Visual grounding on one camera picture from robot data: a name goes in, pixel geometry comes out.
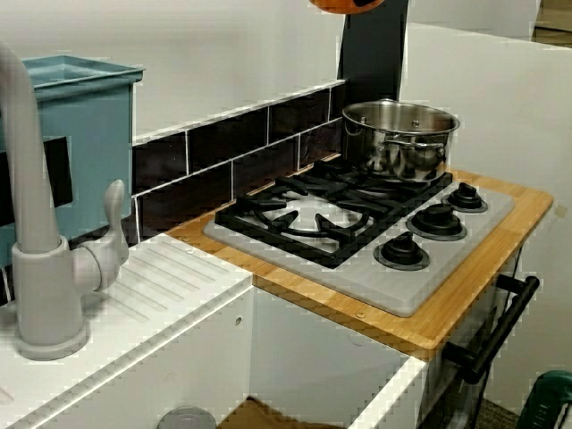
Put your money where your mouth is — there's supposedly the black stove knob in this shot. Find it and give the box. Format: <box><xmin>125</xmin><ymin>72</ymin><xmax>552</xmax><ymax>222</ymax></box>
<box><xmin>441</xmin><ymin>181</ymin><xmax>489</xmax><ymax>214</ymax></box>
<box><xmin>405</xmin><ymin>203</ymin><xmax>468</xmax><ymax>238</ymax></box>
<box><xmin>373</xmin><ymin>231</ymin><xmax>431</xmax><ymax>272</ymax></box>

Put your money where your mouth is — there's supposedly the orange plastic pot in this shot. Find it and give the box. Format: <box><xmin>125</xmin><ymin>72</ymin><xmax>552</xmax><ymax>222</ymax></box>
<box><xmin>307</xmin><ymin>0</ymin><xmax>386</xmax><ymax>15</ymax></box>

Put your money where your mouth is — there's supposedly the black burner grate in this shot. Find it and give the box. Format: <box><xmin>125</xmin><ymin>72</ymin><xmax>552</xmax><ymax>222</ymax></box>
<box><xmin>214</xmin><ymin>175</ymin><xmax>406</xmax><ymax>270</ymax></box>
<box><xmin>307</xmin><ymin>158</ymin><xmax>455</xmax><ymax>220</ymax></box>

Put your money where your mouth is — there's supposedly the stainless steel pot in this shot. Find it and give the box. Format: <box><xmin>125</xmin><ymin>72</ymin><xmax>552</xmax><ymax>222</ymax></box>
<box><xmin>341</xmin><ymin>98</ymin><xmax>461</xmax><ymax>183</ymax></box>

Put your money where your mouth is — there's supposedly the black rectangular panel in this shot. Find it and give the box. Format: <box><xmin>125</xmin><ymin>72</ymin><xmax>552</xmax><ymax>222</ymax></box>
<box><xmin>0</xmin><ymin>136</ymin><xmax>73</xmax><ymax>224</ymax></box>

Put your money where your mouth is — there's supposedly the dark tile backsplash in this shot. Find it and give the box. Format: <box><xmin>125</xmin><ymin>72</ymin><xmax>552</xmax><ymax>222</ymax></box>
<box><xmin>0</xmin><ymin>79</ymin><xmax>349</xmax><ymax>309</ymax></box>

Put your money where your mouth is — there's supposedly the white oven door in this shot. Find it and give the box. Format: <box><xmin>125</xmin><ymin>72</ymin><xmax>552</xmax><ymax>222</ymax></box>
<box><xmin>422</xmin><ymin>249</ymin><xmax>524</xmax><ymax>429</ymax></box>

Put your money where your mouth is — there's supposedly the teal plastic bin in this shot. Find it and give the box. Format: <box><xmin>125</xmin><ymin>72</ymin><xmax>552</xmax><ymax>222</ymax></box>
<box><xmin>0</xmin><ymin>55</ymin><xmax>147</xmax><ymax>269</ymax></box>

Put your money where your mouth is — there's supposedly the grey stove panel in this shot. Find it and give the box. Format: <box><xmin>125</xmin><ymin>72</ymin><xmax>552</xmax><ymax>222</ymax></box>
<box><xmin>203</xmin><ymin>176</ymin><xmax>515</xmax><ymax>319</ymax></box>

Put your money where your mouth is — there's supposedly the white sink unit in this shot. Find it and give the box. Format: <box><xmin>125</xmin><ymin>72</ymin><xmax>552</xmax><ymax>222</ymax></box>
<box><xmin>0</xmin><ymin>231</ymin><xmax>428</xmax><ymax>429</ymax></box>

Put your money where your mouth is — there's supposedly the green clamp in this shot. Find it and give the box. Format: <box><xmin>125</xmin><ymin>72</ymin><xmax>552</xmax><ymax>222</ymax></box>
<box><xmin>520</xmin><ymin>369</ymin><xmax>572</xmax><ymax>429</ymax></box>

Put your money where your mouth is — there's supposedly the black hood support panel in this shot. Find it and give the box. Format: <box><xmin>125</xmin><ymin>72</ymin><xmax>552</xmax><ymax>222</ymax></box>
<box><xmin>337</xmin><ymin>0</ymin><xmax>410</xmax><ymax>106</ymax></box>

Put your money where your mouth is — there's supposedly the wooden kitchen countertop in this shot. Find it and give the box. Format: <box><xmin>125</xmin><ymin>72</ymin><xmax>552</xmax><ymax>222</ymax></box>
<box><xmin>164</xmin><ymin>167</ymin><xmax>554</xmax><ymax>363</ymax></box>

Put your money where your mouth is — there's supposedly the grey round metal disc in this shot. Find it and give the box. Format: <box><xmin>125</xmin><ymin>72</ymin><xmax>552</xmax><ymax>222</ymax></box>
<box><xmin>156</xmin><ymin>405</ymin><xmax>219</xmax><ymax>429</ymax></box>

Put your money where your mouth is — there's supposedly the grey toy faucet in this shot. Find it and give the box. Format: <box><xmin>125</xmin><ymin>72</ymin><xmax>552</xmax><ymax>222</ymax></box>
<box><xmin>0</xmin><ymin>42</ymin><xmax>130</xmax><ymax>361</ymax></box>

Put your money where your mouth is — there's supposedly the black oven door handle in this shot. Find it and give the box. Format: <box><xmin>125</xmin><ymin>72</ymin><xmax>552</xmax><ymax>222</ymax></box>
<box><xmin>442</xmin><ymin>275</ymin><xmax>541</xmax><ymax>385</ymax></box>

